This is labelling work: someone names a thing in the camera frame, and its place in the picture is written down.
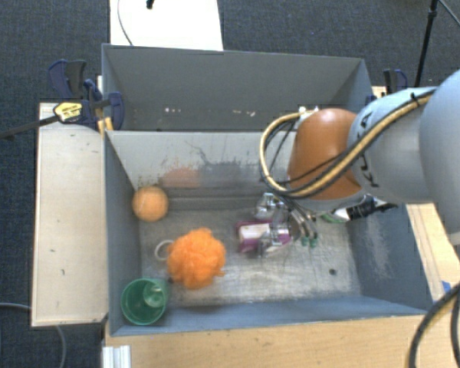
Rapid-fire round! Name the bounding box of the pale wood board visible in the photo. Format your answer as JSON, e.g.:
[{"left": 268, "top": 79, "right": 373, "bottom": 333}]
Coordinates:
[{"left": 30, "top": 101, "right": 110, "bottom": 327}]

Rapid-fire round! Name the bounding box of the orange mesh bath sponge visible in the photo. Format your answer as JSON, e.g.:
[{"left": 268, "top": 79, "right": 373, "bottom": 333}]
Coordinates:
[{"left": 165, "top": 227, "right": 228, "bottom": 291}]

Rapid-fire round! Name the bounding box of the green plastic cup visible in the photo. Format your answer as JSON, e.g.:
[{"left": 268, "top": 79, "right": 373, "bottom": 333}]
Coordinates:
[{"left": 120, "top": 277, "right": 173, "bottom": 327}]

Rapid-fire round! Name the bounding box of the white ring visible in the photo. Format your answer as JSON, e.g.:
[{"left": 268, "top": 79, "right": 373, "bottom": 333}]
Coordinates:
[{"left": 154, "top": 239, "right": 176, "bottom": 262}]

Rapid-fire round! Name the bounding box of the purple and white box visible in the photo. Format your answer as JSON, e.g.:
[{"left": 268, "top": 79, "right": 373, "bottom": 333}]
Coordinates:
[{"left": 235, "top": 220, "right": 273, "bottom": 255}]

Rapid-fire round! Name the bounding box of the orange ball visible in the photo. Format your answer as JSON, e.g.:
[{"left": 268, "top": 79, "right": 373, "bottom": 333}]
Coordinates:
[{"left": 131, "top": 185, "right": 170, "bottom": 223}]

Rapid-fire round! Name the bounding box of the black cylinder on white bracket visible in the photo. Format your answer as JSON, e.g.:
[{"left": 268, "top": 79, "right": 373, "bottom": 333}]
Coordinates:
[{"left": 332, "top": 200, "right": 399, "bottom": 223}]

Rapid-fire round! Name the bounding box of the grey metal bin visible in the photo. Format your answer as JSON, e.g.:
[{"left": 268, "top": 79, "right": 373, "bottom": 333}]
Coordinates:
[{"left": 100, "top": 43, "right": 435, "bottom": 337}]

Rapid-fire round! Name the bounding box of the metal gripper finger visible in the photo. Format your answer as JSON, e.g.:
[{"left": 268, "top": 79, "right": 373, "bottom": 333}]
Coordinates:
[
  {"left": 256, "top": 225, "right": 293, "bottom": 259},
  {"left": 255, "top": 192, "right": 283, "bottom": 222}
]

